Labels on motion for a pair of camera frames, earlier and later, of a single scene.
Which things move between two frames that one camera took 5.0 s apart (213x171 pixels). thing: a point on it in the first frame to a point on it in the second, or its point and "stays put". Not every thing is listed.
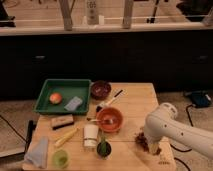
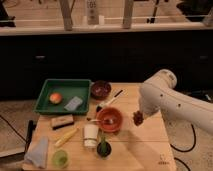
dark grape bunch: x=140 y=139 to x=138 y=118
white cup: x=91 y=135 stays put
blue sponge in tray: x=74 y=104 stays put
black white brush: x=106 y=103 stays put
